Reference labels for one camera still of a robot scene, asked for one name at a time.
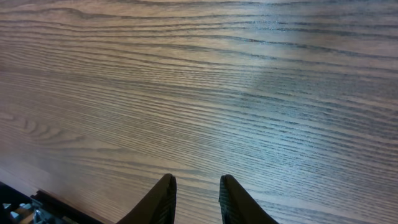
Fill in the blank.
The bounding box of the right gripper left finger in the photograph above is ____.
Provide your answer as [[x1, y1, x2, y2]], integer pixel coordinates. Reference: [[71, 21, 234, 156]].
[[118, 174, 177, 224]]

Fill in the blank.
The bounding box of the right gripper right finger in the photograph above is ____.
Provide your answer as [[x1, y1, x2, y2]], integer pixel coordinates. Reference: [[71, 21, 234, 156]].
[[218, 174, 278, 224]]

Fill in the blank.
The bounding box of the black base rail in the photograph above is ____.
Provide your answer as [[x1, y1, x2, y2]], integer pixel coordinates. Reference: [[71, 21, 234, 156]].
[[1, 183, 101, 224]]

